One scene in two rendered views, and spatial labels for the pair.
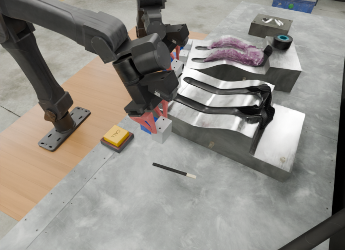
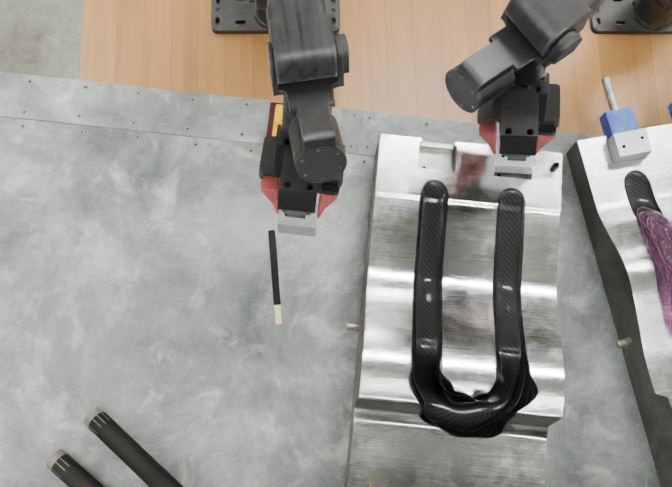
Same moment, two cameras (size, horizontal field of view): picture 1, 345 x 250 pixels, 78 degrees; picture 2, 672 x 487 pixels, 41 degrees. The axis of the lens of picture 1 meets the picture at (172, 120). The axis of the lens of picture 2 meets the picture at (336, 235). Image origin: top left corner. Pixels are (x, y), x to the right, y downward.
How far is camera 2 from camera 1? 0.76 m
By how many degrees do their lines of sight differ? 35
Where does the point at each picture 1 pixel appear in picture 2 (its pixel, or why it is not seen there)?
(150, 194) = (208, 256)
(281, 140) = (424, 469)
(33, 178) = (150, 41)
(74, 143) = (247, 56)
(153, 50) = (303, 147)
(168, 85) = (286, 200)
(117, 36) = (299, 74)
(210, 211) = (224, 374)
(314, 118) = not seen: outside the picture
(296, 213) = not seen: outside the picture
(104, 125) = not seen: hidden behind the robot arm
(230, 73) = (622, 298)
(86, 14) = (299, 3)
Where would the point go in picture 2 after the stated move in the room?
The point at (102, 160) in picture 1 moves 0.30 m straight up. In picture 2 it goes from (236, 134) to (220, 41)
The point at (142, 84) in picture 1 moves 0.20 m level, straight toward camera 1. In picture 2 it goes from (284, 152) to (135, 247)
